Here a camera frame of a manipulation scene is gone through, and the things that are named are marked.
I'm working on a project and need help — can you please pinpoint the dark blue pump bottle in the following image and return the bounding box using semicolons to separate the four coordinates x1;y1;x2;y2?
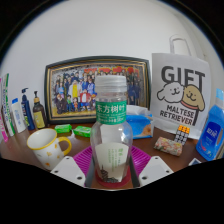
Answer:
20;87;36;131

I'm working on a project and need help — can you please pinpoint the blue tissue pack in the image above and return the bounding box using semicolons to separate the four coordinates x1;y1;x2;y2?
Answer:
125;104;155;140

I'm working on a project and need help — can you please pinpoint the amber pump bottle yellow label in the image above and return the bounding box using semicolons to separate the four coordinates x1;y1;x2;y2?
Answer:
32;90;48;130

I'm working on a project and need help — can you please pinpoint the framed group photo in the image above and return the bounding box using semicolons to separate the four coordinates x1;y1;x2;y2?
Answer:
44;55;152;125

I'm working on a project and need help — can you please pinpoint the colourful puzzle cube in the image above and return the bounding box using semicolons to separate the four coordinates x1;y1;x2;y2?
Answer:
174;124;191;146

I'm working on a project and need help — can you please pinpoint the green and white long box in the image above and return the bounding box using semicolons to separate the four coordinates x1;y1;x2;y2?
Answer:
1;73;17;137

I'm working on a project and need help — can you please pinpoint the white lotion bottle blue cap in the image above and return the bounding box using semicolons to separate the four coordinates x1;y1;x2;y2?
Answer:
10;97;27;134

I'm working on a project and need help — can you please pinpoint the white mug with yellow rim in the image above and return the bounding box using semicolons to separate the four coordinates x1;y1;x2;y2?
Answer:
26;128;73;172

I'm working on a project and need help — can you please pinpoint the pink and white long box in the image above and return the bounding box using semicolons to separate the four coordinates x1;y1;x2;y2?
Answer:
0;78;9;144

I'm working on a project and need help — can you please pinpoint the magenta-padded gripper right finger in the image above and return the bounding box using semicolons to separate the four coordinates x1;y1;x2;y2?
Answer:
128;145;174;188

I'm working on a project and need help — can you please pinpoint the white printed paper gift bag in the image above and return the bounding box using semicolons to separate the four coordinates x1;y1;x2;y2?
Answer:
148;34;213;140

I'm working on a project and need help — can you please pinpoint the small green packet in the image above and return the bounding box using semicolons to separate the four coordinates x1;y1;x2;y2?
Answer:
54;123;73;134
72;125;93;138

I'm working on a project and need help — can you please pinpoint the small floral patterned box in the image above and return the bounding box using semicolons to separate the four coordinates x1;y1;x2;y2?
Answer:
153;136;184;157

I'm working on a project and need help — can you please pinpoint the blue detergent bottle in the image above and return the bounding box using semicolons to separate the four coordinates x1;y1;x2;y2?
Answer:
195;88;224;162

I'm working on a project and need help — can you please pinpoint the clear green-label drink bottle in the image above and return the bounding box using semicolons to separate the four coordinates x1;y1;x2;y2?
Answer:
89;74;134;184

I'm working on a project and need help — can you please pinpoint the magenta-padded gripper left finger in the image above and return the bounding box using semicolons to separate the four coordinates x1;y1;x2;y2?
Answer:
49;145;97;188

